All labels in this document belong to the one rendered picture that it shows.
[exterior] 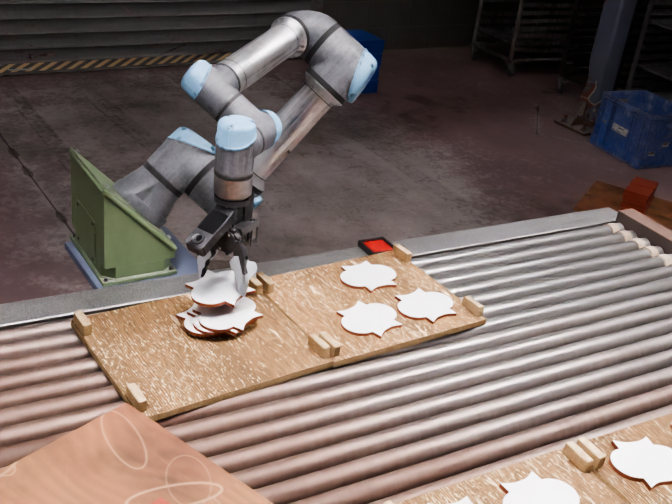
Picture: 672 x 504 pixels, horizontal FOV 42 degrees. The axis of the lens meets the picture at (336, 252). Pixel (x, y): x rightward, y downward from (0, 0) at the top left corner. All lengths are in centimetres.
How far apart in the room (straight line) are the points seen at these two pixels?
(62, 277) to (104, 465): 258
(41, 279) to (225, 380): 226
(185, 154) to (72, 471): 96
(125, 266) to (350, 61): 70
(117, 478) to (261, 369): 49
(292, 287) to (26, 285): 201
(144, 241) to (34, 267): 192
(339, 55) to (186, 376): 82
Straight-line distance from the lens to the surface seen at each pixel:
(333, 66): 205
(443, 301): 202
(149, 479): 132
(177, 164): 209
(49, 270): 394
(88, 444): 139
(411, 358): 185
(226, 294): 180
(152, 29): 666
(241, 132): 166
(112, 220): 203
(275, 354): 177
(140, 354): 175
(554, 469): 163
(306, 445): 159
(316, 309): 192
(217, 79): 179
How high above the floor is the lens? 194
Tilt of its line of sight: 27 degrees down
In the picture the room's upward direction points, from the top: 7 degrees clockwise
